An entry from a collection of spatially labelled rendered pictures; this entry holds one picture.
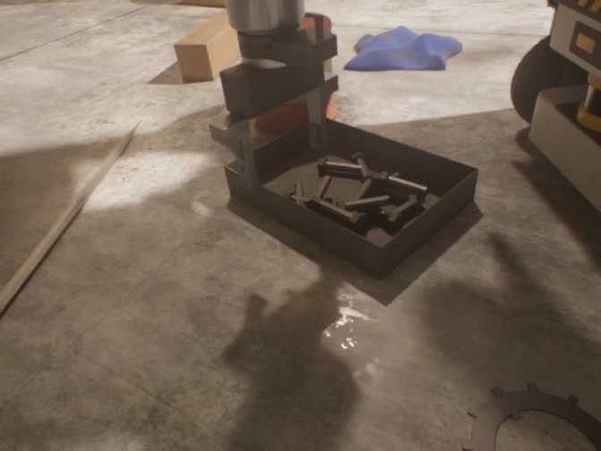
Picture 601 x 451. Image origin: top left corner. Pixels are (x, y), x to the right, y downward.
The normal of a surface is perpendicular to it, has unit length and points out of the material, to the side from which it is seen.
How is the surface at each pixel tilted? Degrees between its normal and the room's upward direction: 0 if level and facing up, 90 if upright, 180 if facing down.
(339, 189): 0
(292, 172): 0
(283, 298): 0
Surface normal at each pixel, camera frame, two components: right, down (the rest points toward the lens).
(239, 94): -0.71, 0.49
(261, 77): 0.69, 0.39
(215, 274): -0.10, -0.78
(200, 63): -0.28, 0.61
